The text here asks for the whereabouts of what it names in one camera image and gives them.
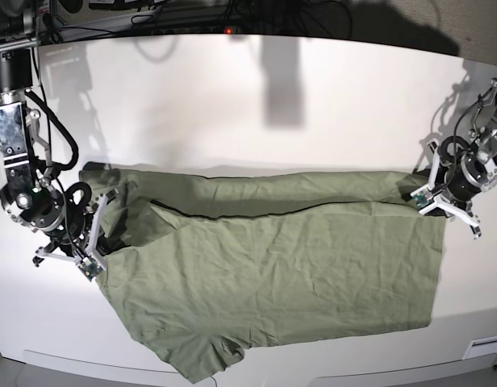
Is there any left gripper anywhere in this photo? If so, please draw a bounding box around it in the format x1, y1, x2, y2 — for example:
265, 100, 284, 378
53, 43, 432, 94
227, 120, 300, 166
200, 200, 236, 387
436, 135, 481, 214

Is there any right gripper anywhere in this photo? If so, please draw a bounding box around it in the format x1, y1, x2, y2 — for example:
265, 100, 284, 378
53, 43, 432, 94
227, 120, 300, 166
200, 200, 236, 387
38, 181, 111, 258

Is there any green T-shirt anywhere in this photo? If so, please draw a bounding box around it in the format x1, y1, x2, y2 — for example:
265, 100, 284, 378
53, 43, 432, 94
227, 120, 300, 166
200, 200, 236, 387
80, 169, 445, 383

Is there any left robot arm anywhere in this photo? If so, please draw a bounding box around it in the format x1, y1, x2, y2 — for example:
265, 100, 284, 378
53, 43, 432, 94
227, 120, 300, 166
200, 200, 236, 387
429, 76, 497, 222

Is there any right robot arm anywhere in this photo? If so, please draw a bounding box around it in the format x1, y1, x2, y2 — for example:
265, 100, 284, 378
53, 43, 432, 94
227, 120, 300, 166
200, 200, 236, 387
0, 40, 114, 267

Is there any black power strip red light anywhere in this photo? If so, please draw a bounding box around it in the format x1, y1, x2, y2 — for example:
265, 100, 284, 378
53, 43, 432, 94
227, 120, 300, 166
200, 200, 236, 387
152, 26, 238, 35

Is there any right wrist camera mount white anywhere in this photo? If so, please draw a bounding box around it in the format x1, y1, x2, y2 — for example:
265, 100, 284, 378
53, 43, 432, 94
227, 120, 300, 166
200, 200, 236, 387
32, 189, 118, 281

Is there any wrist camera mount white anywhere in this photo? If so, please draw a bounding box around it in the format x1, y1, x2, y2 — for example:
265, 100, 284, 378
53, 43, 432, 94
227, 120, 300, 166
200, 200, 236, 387
32, 189, 118, 281
410, 141, 482, 239

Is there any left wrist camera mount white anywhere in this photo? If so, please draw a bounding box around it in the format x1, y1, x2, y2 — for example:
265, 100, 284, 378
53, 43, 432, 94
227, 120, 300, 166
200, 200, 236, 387
410, 141, 482, 239

